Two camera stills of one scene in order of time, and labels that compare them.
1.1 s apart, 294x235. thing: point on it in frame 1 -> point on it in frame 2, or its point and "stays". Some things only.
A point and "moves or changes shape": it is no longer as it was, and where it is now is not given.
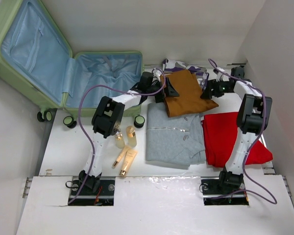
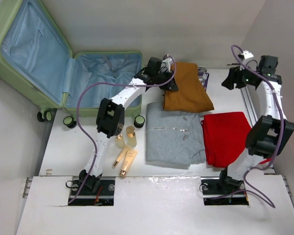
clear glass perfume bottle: [120, 141] stays
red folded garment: [221, 130] stays
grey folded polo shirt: [174, 140] stays
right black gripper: [207, 93] -> [233, 77]
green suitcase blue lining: [31, 59] stays
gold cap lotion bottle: [131, 136] stays
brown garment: [189, 101] moves or changes shape
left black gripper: [169, 91] -> [171, 85]
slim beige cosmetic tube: [121, 155] stays
